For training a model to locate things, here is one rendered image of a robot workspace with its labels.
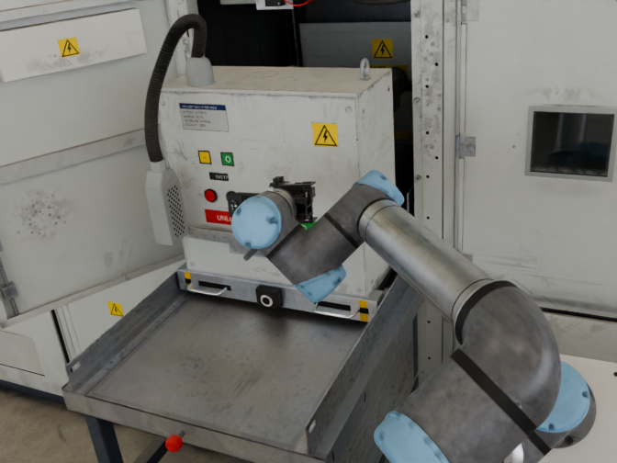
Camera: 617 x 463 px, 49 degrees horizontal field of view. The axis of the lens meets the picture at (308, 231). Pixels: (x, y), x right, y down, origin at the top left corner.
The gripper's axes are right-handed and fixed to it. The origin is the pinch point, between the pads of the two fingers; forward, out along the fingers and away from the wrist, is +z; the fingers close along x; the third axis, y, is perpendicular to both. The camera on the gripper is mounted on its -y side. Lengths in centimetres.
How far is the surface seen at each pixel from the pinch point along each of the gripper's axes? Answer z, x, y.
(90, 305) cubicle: 77, -47, -90
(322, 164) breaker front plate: 9.5, 4.9, 5.5
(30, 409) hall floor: 98, -97, -133
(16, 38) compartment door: 11, 35, -63
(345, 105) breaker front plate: 4.4, 17.1, 11.5
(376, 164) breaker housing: 17.3, 3.9, 16.3
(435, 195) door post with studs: 34.4, -5.4, 28.8
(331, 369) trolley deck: 2.6, -37.9, 6.7
